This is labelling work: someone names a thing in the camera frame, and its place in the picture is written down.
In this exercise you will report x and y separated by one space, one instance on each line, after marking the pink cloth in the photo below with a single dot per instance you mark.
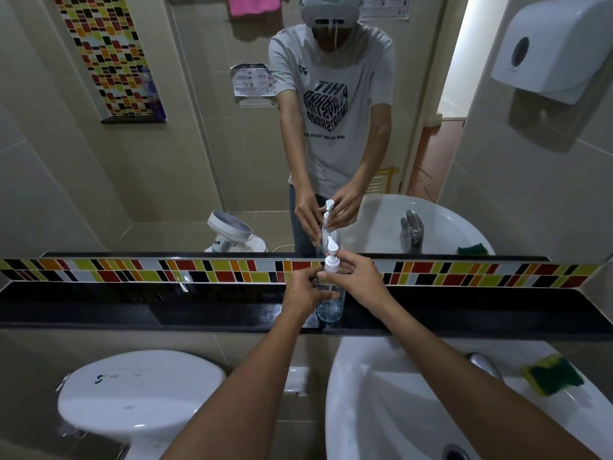
253 3

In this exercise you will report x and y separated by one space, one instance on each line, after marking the white paper towel dispenser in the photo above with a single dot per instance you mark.
558 47

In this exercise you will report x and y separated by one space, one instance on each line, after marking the large wall mirror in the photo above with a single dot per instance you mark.
191 162

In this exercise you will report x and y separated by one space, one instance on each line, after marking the metal sink drain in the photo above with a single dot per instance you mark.
455 453

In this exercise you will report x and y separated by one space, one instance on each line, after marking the person's right forearm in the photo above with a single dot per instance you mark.
459 383

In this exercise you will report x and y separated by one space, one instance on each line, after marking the white ceramic sink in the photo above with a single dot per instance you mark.
383 416

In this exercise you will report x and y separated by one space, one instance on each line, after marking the chrome faucet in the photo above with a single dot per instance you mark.
483 365

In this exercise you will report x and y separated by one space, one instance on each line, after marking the black stone ledge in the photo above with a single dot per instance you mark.
143 306

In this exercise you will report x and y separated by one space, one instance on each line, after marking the person's right thumb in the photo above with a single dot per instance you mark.
346 258

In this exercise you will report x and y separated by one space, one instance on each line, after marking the green and yellow sponge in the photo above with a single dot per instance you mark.
553 374

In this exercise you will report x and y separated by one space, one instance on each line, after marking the white toilet tank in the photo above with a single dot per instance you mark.
139 392

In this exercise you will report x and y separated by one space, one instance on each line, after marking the white plastic wall fitting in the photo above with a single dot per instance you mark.
297 381

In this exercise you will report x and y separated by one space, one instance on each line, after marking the person's left forearm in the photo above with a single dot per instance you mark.
244 397

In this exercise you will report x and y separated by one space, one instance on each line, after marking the person's right hand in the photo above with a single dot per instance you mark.
366 282

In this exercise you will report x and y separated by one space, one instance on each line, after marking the clear pump bottle white top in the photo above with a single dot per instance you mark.
329 312

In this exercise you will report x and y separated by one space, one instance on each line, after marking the person's left thumb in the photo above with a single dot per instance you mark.
312 273

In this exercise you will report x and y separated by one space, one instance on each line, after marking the person's left hand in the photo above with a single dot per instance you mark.
299 296

